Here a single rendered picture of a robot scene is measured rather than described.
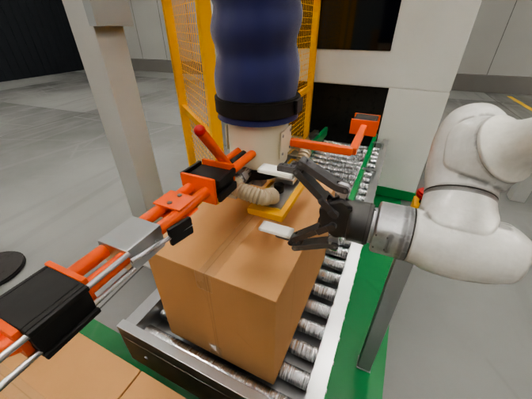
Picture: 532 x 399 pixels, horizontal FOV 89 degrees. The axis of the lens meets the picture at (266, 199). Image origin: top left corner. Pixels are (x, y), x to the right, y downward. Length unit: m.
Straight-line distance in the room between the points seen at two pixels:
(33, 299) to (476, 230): 0.57
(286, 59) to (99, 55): 1.11
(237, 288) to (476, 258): 0.47
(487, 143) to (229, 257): 0.59
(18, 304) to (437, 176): 0.59
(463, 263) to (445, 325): 1.56
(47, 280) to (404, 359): 1.65
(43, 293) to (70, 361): 0.81
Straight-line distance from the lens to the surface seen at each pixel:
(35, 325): 0.40
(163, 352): 1.03
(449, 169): 0.51
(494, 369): 2.00
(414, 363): 1.81
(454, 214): 0.48
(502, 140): 0.50
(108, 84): 1.64
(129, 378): 1.10
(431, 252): 0.47
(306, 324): 1.11
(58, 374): 1.22
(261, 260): 0.74
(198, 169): 0.63
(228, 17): 0.67
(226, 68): 0.69
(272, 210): 0.69
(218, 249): 0.78
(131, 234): 0.47
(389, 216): 0.47
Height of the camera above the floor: 1.48
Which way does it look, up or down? 33 degrees down
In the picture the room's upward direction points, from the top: straight up
